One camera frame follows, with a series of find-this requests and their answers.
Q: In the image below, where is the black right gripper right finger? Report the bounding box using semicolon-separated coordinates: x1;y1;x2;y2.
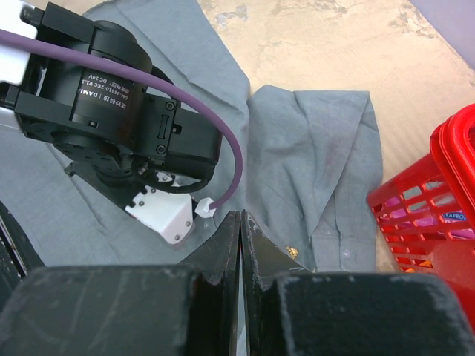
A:
240;212;474;355

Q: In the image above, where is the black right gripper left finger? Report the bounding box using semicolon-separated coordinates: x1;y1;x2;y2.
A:
1;211;240;355

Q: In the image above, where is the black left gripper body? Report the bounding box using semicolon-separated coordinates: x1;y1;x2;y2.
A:
65;156;215;210

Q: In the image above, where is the gold brooch pin clasp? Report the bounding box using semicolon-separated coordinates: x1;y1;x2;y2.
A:
286;246;298;258

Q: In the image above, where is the grey button-up shirt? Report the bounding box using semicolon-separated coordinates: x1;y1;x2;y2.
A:
1;1;382;273

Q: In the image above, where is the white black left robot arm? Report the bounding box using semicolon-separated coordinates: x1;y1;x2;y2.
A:
1;46;222;208

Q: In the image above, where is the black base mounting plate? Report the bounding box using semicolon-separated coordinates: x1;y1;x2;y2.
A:
1;203;45;308

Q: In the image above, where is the red plastic shopping basket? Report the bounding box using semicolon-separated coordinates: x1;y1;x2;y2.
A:
367;105;474;323

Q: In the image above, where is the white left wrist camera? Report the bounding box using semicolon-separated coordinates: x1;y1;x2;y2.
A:
125;186;194;245

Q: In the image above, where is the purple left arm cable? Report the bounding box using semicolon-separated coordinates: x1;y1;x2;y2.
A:
0;28;244;220

